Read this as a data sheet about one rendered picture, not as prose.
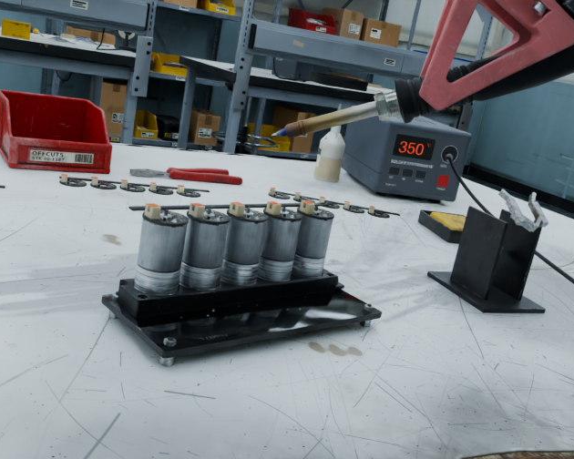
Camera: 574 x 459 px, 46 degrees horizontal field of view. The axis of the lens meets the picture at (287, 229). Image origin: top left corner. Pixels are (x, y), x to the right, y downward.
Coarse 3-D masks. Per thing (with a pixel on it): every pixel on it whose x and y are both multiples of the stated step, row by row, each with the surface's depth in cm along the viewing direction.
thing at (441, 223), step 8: (424, 216) 74; (432, 216) 73; (440, 216) 73; (448, 216) 73; (456, 216) 74; (464, 216) 76; (424, 224) 73; (432, 224) 72; (440, 224) 70; (448, 224) 70; (456, 224) 70; (440, 232) 70; (448, 232) 68; (456, 232) 68; (448, 240) 68; (456, 240) 68
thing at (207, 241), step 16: (192, 224) 38; (208, 224) 37; (224, 224) 38; (192, 240) 38; (208, 240) 38; (224, 240) 39; (192, 256) 38; (208, 256) 38; (192, 272) 38; (208, 272) 38; (192, 288) 38; (208, 288) 39
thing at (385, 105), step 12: (384, 96) 37; (396, 96) 37; (348, 108) 37; (360, 108) 37; (372, 108) 37; (384, 108) 37; (396, 108) 37; (300, 120) 38; (312, 120) 38; (324, 120) 37; (336, 120) 37; (348, 120) 37; (288, 132) 38; (300, 132) 38
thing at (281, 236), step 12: (276, 228) 41; (288, 228) 41; (264, 240) 42; (276, 240) 41; (288, 240) 42; (264, 252) 42; (276, 252) 42; (288, 252) 42; (264, 264) 42; (276, 264) 42; (288, 264) 42; (264, 276) 42; (276, 276) 42; (288, 276) 43
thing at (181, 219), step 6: (162, 210) 38; (144, 216) 36; (174, 216) 37; (180, 216) 37; (156, 222) 36; (162, 222) 35; (168, 222) 36; (174, 222) 36; (180, 222) 36; (186, 222) 36
